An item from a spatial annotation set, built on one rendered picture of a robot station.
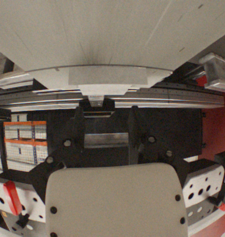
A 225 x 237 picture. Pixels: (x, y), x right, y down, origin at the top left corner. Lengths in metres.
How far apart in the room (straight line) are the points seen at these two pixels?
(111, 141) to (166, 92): 0.39
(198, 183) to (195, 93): 0.47
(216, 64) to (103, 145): 0.36
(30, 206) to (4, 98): 0.49
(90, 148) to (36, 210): 0.16
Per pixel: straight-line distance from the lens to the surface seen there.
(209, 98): 0.74
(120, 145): 0.22
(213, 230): 0.59
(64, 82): 0.19
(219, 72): 0.40
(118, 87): 0.21
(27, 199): 0.26
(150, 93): 0.51
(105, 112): 0.41
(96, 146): 0.21
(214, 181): 0.35
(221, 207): 0.38
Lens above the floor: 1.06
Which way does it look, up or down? 2 degrees down
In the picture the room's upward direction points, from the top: 178 degrees clockwise
